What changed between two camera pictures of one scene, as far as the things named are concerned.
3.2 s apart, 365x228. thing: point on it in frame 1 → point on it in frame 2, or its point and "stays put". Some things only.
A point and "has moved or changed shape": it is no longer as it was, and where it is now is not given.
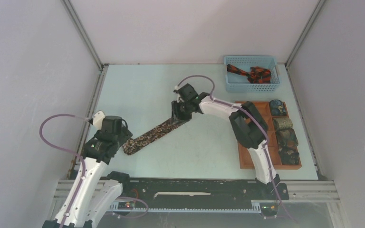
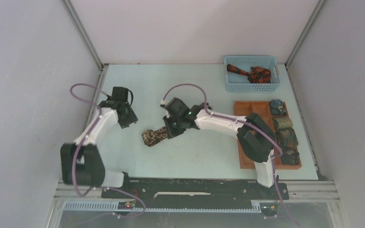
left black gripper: [125, 134] → [132, 118]
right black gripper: [176, 115] → [172, 133]
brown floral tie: [131, 145] has moved or changed shape
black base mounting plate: [164, 190] stays put
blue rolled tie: [277, 108] stays put
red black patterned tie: [256, 75] stays put
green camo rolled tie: [286, 137] stays put
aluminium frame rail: [305, 191] stays put
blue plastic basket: [237, 82] stays put
